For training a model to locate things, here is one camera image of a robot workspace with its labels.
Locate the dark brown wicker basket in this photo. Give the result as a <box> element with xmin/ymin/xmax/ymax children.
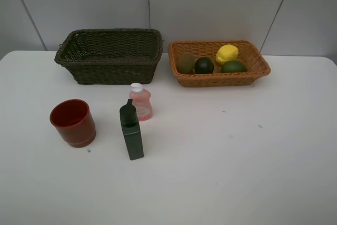
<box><xmin>54</xmin><ymin>28</ymin><xmax>163</xmax><ymax>85</ymax></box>

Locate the yellow lemon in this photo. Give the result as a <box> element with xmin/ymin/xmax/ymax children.
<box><xmin>215</xmin><ymin>44</ymin><xmax>239</xmax><ymax>65</ymax></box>

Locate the brown kiwi fruit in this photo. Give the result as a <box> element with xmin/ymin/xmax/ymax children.
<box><xmin>176</xmin><ymin>53</ymin><xmax>195</xmax><ymax>74</ymax></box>

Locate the dark green square bottle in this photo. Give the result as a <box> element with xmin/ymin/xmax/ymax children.
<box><xmin>120</xmin><ymin>99</ymin><xmax>144</xmax><ymax>161</ymax></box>

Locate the pink soap bottle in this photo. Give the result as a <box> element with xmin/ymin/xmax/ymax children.
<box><xmin>129</xmin><ymin>83</ymin><xmax>152</xmax><ymax>121</ymax></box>

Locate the orange wicker basket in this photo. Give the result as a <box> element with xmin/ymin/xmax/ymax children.
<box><xmin>168</xmin><ymin>40</ymin><xmax>271</xmax><ymax>87</ymax></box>

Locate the red plastic cup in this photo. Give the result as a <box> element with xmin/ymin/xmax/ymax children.
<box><xmin>49</xmin><ymin>99</ymin><xmax>96</xmax><ymax>148</ymax></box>

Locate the green lime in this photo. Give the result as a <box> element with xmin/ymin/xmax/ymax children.
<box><xmin>221</xmin><ymin>60</ymin><xmax>247</xmax><ymax>73</ymax></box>

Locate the dark mangosteen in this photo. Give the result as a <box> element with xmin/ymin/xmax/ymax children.
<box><xmin>194</xmin><ymin>57</ymin><xmax>214</xmax><ymax>74</ymax></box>

